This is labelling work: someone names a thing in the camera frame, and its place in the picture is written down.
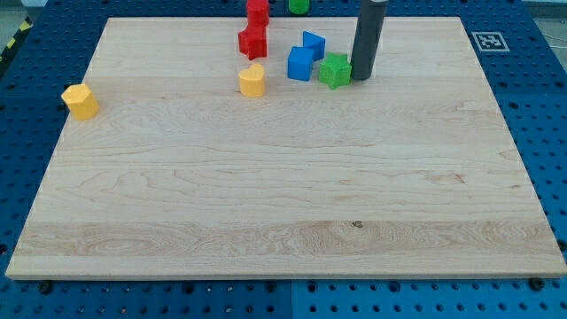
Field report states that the green cylinder block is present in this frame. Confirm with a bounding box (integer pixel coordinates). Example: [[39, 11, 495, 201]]
[[288, 0, 310, 15]]

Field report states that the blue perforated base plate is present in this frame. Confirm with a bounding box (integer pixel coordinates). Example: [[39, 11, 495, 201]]
[[1, 1, 566, 318]]

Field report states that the red star block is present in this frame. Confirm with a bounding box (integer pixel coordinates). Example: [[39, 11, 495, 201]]
[[238, 26, 268, 60]]

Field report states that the white fiducial marker tag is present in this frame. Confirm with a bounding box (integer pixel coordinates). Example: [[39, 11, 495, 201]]
[[472, 31, 509, 52]]

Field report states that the blue cube block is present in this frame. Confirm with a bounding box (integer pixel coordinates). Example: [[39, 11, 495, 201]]
[[287, 46, 315, 82]]

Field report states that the yellow heart block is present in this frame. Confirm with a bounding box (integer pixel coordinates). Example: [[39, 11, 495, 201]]
[[238, 63, 266, 97]]

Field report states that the red cylinder block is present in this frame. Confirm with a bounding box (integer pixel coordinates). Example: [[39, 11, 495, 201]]
[[246, 0, 269, 27]]

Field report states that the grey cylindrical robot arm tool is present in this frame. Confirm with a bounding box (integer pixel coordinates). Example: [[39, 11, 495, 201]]
[[351, 0, 389, 81]]

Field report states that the light wooden board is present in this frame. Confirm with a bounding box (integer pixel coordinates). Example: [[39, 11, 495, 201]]
[[6, 17, 566, 280]]

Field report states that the green star block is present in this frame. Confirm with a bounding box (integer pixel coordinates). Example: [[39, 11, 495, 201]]
[[319, 53, 352, 89]]

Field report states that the yellow hexagon block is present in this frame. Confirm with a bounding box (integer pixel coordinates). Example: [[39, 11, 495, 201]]
[[61, 83, 99, 121]]

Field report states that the blue triangle block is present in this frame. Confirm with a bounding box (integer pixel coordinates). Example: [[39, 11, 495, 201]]
[[302, 31, 326, 61]]

